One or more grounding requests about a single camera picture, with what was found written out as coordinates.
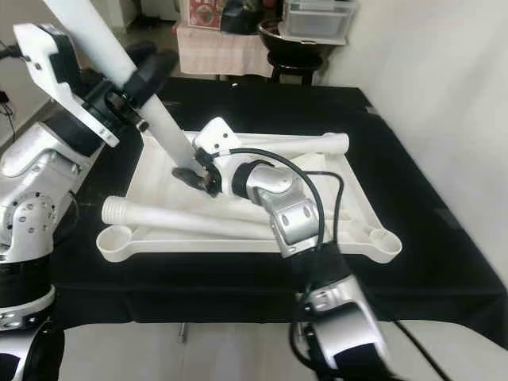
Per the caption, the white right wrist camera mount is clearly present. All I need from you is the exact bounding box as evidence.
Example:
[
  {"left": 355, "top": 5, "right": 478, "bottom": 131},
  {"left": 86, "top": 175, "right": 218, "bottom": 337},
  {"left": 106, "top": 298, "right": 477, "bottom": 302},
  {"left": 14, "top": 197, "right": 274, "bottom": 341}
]
[{"left": 194, "top": 117, "right": 243, "bottom": 195}]

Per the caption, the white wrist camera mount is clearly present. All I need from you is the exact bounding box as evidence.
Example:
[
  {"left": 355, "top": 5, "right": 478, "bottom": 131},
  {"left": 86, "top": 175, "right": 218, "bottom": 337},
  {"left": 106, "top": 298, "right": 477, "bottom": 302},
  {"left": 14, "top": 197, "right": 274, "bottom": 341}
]
[
  {"left": 194, "top": 117, "right": 243, "bottom": 195},
  {"left": 12, "top": 22, "right": 120, "bottom": 149}
]

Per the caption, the black bowl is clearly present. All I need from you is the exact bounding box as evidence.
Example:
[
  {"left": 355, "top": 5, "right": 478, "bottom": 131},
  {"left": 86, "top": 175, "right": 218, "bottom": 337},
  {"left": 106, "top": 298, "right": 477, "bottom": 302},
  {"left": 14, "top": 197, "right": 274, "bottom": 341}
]
[{"left": 258, "top": 20, "right": 326, "bottom": 56}]

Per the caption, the white checked cloth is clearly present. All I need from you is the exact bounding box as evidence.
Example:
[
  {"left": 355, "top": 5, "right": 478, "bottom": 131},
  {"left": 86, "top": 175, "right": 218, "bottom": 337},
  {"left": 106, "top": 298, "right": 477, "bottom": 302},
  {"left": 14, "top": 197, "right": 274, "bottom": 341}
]
[{"left": 176, "top": 24, "right": 275, "bottom": 78}]

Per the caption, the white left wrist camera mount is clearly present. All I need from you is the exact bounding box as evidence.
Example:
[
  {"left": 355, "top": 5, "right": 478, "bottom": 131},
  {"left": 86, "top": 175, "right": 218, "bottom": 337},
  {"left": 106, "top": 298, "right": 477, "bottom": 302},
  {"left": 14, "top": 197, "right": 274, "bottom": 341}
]
[{"left": 12, "top": 22, "right": 120, "bottom": 149}]

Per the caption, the white plastic table leg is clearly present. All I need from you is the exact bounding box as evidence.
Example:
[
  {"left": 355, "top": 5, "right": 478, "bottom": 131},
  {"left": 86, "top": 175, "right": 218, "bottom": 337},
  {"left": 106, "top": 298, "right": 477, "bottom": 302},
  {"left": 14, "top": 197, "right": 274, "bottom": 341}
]
[
  {"left": 101, "top": 196, "right": 294, "bottom": 243},
  {"left": 222, "top": 133, "right": 352, "bottom": 156},
  {"left": 41, "top": 0, "right": 214, "bottom": 182}
]

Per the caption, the black tablecloth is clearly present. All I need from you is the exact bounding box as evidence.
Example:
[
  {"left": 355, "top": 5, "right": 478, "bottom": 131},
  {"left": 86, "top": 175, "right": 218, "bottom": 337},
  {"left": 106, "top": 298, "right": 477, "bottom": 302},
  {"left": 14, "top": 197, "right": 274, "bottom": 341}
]
[{"left": 48, "top": 75, "right": 508, "bottom": 350}]

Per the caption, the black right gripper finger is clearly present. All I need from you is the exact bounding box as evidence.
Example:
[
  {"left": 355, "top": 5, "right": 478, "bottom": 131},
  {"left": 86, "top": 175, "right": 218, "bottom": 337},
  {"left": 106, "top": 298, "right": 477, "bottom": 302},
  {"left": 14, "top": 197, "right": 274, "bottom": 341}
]
[{"left": 173, "top": 167, "right": 215, "bottom": 194}]

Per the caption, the clear plastic storage box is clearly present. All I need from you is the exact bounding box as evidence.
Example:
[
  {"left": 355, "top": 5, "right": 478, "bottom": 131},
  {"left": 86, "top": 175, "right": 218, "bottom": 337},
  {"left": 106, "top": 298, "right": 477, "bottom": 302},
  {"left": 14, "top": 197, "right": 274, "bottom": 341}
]
[{"left": 278, "top": 0, "right": 358, "bottom": 44}]

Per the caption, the black stool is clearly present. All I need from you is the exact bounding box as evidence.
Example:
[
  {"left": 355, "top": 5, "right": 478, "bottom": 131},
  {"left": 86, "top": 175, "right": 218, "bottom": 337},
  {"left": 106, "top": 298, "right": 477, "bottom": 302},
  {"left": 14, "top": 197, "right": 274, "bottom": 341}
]
[{"left": 268, "top": 52, "right": 325, "bottom": 84}]

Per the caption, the white plastic table top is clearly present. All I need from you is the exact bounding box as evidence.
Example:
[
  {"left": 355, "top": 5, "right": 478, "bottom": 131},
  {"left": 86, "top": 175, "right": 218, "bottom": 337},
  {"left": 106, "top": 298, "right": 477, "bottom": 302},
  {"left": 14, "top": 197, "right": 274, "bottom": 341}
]
[{"left": 95, "top": 129, "right": 403, "bottom": 264}]

